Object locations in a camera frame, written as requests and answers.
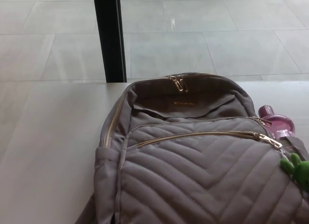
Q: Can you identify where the green plush keychain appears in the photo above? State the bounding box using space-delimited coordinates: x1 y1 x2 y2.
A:
280 152 309 186

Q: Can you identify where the pink transparent water bottle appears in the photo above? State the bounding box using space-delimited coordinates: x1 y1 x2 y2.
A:
258 104 296 140

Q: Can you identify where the black window frame post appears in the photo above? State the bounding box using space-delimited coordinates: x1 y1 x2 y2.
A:
93 0 127 84

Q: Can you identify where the grey quilted backpack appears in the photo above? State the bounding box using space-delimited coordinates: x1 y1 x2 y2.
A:
95 73 309 224

